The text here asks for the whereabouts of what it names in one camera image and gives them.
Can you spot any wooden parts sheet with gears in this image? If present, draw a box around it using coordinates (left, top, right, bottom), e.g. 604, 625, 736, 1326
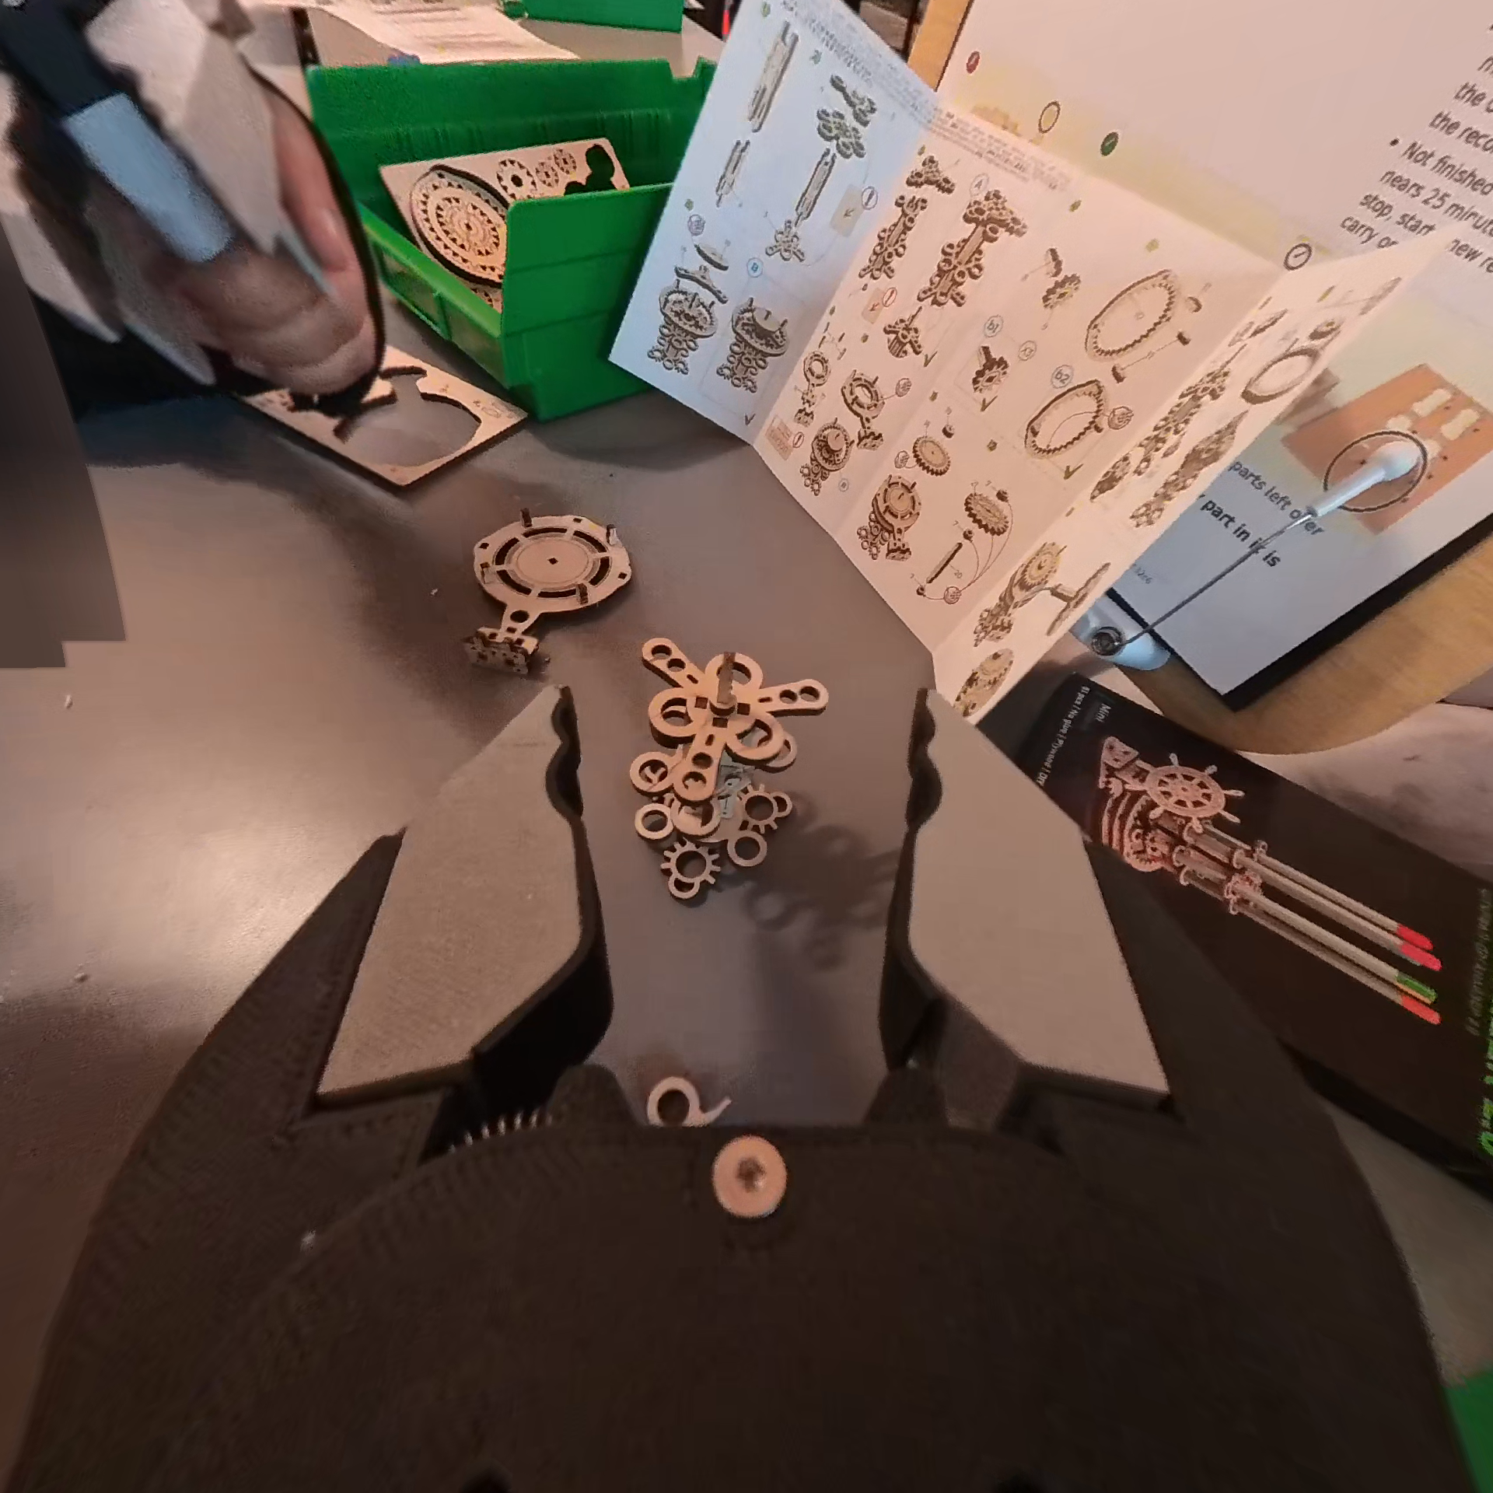
380, 137, 631, 314

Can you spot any person's left hand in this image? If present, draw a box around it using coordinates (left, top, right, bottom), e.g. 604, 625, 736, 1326
163, 99, 384, 396

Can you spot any wooden sheet with cut-outs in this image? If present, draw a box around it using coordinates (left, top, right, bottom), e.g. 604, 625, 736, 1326
238, 346, 529, 489

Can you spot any small white round device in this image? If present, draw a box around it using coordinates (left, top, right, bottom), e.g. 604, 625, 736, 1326
1070, 606, 1173, 673

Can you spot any folded assembly instruction leaflet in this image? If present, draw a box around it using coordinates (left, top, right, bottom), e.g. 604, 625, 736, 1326
609, 0, 1436, 721

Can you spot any white printed notice board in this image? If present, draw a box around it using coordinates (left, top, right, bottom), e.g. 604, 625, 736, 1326
933, 0, 1493, 716

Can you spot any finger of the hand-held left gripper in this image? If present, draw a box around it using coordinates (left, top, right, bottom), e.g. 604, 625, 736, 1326
0, 151, 218, 382
64, 0, 343, 291

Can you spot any small white curled scrap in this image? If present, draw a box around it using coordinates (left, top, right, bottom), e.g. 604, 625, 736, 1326
645, 1075, 734, 1128

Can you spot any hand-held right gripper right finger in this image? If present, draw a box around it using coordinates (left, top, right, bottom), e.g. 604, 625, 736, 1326
876, 686, 1173, 1112

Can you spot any wooden flower-shaped model assembly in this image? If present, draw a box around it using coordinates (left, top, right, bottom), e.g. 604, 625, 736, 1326
629, 636, 830, 903

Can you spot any black model kit box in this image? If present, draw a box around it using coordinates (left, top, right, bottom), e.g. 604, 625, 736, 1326
1013, 673, 1493, 1180

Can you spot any round wooden disc assembly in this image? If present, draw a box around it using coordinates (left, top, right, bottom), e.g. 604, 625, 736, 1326
462, 508, 634, 675

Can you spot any green plastic bin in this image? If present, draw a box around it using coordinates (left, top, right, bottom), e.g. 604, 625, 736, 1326
305, 51, 718, 423
513, 0, 686, 34

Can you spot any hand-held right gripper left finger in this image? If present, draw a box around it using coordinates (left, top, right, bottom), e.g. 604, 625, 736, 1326
313, 684, 613, 1107

